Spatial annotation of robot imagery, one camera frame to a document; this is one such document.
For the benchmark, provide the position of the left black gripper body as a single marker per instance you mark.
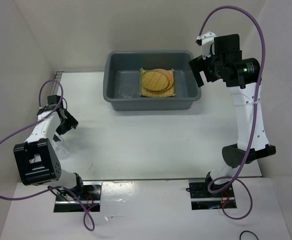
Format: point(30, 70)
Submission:
point(66, 124)

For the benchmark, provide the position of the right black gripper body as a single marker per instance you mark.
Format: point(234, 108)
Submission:
point(210, 65)

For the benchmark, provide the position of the round orange woven tray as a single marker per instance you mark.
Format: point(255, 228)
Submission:
point(170, 76)

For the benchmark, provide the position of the square bamboo mat tray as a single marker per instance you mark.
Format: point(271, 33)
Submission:
point(156, 94)

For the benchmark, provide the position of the round green-rimmed bamboo tray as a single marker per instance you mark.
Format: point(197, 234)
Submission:
point(155, 80)

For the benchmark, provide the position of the clear glass bowl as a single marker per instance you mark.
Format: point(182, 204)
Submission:
point(126, 92)

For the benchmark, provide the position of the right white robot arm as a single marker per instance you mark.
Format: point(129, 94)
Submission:
point(240, 77)

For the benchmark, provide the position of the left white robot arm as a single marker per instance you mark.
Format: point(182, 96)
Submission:
point(69, 180)

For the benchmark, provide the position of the grey plastic bin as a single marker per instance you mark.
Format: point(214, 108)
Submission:
point(123, 68)

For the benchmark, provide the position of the aluminium table edge rail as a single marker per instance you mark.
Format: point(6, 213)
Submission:
point(36, 159)

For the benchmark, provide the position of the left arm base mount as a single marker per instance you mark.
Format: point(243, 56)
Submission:
point(90, 198)

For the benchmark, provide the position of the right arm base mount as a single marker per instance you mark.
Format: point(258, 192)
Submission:
point(202, 199)

